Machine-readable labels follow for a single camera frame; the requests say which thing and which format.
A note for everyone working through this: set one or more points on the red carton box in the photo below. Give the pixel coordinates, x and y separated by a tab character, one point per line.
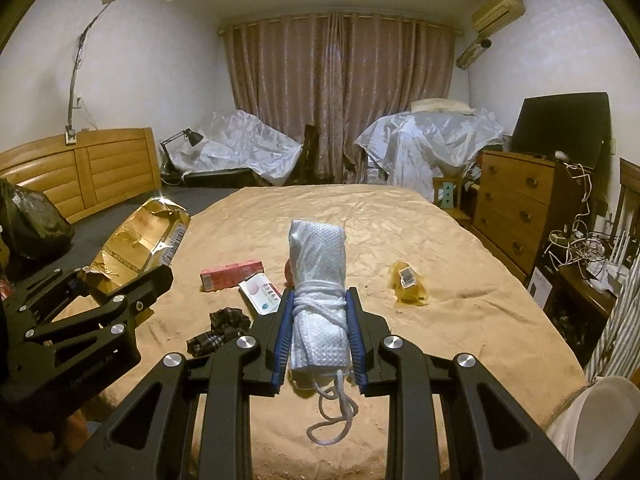
230	274

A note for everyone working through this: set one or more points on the striped cloth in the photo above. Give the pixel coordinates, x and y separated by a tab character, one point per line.
617	325

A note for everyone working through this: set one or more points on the white router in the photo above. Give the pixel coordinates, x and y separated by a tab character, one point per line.
620	260

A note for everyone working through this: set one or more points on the wooden headboard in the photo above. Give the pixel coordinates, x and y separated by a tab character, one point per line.
115	170

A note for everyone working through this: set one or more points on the gold foil bag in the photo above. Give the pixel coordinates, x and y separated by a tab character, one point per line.
130	245

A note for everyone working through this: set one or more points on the black garbage bag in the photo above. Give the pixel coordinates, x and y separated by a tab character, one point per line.
30	220

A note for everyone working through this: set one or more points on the yellow plastic wrapper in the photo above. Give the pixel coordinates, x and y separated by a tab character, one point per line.
407	285

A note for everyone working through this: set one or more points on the wooden chair back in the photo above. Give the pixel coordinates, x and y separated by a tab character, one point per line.
629	175

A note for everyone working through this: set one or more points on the red apple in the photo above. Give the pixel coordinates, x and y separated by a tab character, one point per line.
288	272

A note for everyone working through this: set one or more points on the person's left forearm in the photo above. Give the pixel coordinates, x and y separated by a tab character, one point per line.
72	422

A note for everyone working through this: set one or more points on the pink curtain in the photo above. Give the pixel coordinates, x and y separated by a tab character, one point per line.
340	85

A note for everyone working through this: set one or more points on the cream pillow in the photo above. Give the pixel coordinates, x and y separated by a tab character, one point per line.
440	105

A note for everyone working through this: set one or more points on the wooden dresser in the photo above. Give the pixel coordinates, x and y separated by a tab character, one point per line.
515	200

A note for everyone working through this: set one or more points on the dark plaid cloth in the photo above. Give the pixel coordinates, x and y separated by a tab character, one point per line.
225	321

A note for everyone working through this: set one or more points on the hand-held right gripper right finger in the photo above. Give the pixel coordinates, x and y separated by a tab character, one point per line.
356	340

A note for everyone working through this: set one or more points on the beige air conditioner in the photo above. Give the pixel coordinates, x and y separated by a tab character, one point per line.
497	10

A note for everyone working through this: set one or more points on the white cardboard box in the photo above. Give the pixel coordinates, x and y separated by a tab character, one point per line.
540	286

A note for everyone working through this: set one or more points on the clear plastic dust sheet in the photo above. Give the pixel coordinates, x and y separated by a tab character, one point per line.
425	140
240	145

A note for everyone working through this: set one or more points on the dark wooden side table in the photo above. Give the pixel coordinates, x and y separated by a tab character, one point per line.
585	300

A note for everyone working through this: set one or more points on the white socket box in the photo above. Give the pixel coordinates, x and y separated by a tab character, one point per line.
70	138

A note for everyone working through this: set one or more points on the white pouch with pink print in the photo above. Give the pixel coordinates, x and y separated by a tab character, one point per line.
260	292

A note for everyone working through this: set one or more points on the black desk lamp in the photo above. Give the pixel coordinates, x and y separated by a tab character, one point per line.
192	137

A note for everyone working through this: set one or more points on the black television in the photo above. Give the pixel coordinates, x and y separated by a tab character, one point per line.
560	125

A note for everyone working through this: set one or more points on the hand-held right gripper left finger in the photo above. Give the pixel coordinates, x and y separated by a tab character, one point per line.
281	340

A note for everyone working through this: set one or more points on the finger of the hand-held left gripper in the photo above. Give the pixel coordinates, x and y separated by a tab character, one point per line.
45	287
147	287

